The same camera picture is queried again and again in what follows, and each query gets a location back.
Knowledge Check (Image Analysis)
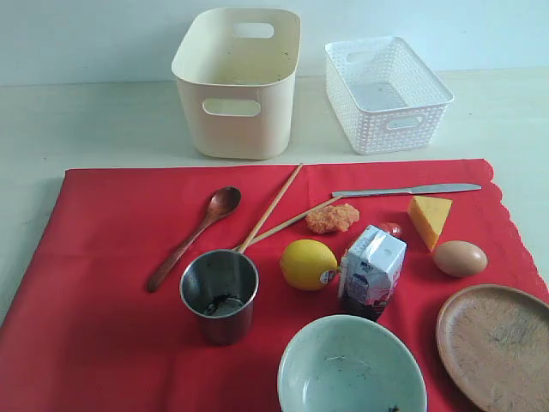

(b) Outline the orange fried food piece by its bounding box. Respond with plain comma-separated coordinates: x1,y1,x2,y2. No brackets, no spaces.
305,203,360,234

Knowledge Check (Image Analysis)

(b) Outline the yellow lemon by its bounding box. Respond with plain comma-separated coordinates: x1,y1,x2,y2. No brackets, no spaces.
280,239,339,291

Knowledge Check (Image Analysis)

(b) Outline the small milk carton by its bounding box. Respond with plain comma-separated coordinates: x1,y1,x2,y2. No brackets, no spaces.
338,225,407,322

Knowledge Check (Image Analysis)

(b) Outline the yellow cheese wedge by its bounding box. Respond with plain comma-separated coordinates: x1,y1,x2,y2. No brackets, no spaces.
407,196,453,251

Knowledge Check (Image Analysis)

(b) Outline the brown egg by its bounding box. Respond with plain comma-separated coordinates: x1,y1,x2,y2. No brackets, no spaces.
432,240,488,278

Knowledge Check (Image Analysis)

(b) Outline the wooden chopstick steep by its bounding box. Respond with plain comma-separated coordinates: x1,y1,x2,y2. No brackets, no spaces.
235,163,304,254

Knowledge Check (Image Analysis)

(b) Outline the brown wooden spoon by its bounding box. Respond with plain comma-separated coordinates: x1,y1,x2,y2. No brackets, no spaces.
146,186,242,293

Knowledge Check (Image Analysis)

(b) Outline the wooden chopstick flat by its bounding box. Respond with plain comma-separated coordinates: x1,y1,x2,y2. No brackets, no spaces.
250,196,342,245

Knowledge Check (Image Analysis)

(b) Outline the stainless steel cup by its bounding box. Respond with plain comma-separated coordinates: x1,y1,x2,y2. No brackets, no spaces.
179,249,259,346

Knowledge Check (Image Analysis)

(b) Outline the red cherry tomato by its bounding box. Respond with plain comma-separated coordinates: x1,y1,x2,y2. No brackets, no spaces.
378,222,402,239

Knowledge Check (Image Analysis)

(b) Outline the cream plastic bin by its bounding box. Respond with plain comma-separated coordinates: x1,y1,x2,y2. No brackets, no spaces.
172,8,301,160

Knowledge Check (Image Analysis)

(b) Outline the red tablecloth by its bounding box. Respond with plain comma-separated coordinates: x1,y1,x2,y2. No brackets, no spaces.
1,160,548,411

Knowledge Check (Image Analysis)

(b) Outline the white perforated plastic basket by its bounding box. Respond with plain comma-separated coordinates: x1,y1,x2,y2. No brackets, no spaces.
324,36,454,155

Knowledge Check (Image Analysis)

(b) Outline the silver table knife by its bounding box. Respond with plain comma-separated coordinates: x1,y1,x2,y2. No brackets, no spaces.
331,183,482,197

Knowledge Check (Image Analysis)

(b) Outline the pale green ceramic bowl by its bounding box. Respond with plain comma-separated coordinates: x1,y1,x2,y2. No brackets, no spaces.
277,314,428,411

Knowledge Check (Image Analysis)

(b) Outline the brown wooden plate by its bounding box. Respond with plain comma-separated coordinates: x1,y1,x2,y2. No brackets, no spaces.
435,284,548,411

